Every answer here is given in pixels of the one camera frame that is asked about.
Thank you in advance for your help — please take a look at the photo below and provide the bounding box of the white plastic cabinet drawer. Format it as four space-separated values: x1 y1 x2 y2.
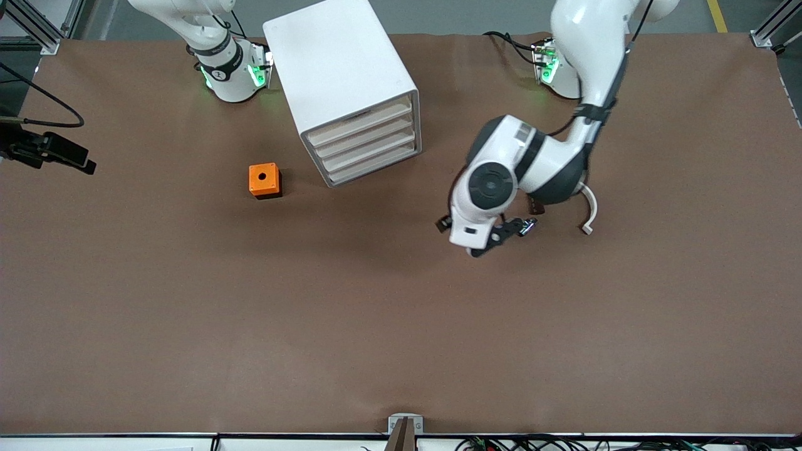
311 110 420 163
318 124 421 176
305 95 419 150
324 139 422 188

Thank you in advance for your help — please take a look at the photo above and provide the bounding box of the orange button box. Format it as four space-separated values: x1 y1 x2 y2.
249 162 283 200

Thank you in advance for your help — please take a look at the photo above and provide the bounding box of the white drawer cabinet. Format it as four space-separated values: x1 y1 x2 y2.
263 0 422 188

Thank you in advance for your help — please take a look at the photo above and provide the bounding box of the brown table cover mat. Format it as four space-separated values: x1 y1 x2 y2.
0 31 802 435

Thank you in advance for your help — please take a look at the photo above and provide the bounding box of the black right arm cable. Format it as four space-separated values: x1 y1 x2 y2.
0 61 85 128

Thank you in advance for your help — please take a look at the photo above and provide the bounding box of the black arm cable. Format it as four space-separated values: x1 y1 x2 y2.
548 0 654 137
0 61 85 128

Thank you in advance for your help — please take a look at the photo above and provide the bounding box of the aluminium frame profile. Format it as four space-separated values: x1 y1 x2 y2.
9 0 61 54
61 0 86 39
749 0 802 49

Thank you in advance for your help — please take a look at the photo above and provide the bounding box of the white half-ring clamp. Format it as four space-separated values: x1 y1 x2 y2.
576 182 599 236

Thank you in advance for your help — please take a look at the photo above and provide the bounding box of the black base power cable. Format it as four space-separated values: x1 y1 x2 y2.
482 30 539 66

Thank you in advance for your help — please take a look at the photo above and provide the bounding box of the grey metal bracket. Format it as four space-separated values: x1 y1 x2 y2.
388 413 424 451

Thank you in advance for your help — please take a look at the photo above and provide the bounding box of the tangled black cable bundle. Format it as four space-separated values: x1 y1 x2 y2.
454 434 802 451

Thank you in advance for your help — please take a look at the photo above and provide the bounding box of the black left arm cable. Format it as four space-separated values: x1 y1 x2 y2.
548 0 654 137

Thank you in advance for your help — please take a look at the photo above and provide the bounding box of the white table frame rail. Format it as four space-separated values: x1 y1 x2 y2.
0 437 802 451

